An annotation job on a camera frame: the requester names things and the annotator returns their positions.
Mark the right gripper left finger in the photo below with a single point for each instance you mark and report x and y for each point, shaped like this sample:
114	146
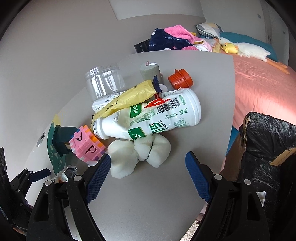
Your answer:
48	219

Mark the white goose plush toy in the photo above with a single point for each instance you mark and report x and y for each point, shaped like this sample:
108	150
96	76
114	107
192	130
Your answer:
254	51

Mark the white green drink bottle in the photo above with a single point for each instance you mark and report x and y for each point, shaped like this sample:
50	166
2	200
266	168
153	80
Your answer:
174	109

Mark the black lined trash bin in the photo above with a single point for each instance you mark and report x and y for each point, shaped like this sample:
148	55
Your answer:
264	153

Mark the silver desk cable grommet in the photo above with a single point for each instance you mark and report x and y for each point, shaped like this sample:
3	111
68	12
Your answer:
41	138

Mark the clear plastic jar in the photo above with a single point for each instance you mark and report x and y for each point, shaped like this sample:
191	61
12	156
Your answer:
104	80

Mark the silver foil wrapper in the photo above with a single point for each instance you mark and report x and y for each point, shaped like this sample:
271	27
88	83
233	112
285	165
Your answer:
66	175

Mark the yellow duck plush toy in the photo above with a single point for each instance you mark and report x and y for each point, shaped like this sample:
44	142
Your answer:
230	48

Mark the blue teal blister package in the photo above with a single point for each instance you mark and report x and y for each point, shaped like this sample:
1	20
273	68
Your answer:
57	140

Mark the orange ribbed bottle cap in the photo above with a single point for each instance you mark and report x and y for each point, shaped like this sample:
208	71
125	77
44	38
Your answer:
180	79

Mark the yellow snack bag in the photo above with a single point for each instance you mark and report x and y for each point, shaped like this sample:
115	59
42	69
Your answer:
130	97

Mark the white fluffy cloth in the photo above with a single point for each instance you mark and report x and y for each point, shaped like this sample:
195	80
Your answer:
125	154

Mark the teal pillow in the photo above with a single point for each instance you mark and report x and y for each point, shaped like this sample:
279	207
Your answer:
238	38

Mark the checkered grey pillow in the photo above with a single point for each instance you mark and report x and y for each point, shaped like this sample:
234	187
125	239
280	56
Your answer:
210	30

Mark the pink bed sheet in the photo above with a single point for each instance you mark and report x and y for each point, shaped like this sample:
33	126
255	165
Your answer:
262	88

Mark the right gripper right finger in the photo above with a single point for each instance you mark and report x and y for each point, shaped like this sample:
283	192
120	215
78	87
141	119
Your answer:
234	211

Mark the black wall socket panel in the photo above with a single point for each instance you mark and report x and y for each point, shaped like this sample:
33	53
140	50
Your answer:
142	46

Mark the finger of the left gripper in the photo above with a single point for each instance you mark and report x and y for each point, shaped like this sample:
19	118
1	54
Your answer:
34	177

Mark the navy cartoon blanket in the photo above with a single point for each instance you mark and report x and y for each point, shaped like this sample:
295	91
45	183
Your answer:
161	40

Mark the pink fleece clothing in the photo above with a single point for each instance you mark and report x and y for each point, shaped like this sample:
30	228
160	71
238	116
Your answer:
197	43

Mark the pink puzzle cube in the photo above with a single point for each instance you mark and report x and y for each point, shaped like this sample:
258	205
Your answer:
86	146

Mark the white thermometer box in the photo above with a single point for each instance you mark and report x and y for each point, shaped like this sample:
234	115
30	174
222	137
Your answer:
100	103

